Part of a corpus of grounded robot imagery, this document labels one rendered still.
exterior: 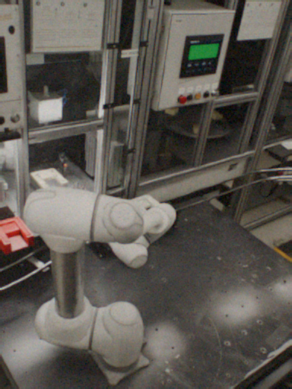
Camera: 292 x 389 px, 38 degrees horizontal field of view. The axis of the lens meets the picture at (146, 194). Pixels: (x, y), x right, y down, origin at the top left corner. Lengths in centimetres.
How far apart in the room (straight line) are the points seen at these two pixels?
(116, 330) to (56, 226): 57
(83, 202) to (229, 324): 110
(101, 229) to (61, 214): 11
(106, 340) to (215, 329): 57
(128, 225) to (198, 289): 109
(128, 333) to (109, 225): 59
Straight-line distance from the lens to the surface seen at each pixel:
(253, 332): 204
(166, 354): 185
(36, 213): 116
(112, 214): 109
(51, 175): 225
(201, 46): 220
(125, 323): 158
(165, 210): 171
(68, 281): 137
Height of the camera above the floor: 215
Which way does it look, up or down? 33 degrees down
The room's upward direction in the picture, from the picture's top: 9 degrees clockwise
